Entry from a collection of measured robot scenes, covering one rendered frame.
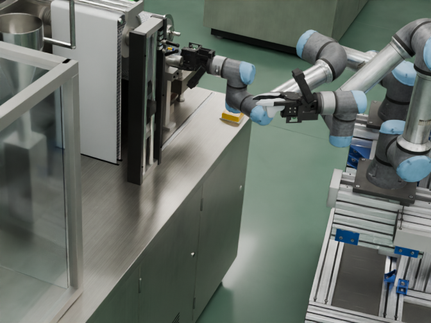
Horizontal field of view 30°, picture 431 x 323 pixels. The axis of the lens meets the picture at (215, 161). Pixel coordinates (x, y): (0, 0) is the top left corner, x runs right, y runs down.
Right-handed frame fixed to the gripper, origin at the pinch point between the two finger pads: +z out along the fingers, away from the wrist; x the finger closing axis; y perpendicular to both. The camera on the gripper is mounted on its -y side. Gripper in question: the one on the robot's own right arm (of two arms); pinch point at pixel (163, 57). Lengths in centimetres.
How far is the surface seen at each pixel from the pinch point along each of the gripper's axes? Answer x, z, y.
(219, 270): -2, -29, -93
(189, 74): -10.9, -6.5, -9.6
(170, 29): 6.4, -5.2, 15.1
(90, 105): 41.4, 7.1, -2.3
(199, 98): -17.1, -8.7, -22.6
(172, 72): 11.3, -9.2, 1.1
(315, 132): -169, -26, -112
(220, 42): -261, 73, -112
